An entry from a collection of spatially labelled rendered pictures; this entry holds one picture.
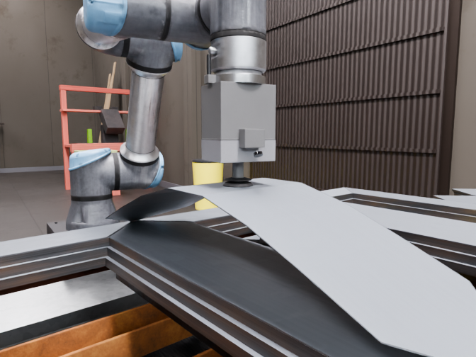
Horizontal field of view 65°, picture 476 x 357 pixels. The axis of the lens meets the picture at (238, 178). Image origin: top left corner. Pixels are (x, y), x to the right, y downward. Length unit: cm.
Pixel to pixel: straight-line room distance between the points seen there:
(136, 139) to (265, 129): 64
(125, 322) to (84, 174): 51
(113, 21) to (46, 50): 1163
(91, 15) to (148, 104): 51
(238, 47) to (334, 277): 30
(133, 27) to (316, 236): 37
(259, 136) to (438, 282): 26
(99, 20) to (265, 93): 24
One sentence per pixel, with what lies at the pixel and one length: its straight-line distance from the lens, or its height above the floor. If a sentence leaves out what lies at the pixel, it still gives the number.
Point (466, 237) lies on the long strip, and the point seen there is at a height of 86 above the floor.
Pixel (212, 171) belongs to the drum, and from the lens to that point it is 505.
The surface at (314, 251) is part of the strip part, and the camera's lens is 38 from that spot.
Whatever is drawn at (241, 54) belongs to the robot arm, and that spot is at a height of 115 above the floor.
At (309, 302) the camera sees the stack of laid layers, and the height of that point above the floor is 86.
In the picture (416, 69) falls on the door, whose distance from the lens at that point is 338.
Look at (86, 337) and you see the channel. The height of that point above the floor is 70.
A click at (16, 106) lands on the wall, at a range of 1192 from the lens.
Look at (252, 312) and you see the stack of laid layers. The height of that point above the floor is 86.
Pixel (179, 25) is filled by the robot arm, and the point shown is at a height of 120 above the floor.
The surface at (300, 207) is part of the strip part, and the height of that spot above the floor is 96.
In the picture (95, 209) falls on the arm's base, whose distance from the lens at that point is 115.
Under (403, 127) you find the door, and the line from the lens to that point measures 339.
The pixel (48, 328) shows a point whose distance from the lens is 90.
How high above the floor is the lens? 105
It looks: 7 degrees down
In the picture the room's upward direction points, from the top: straight up
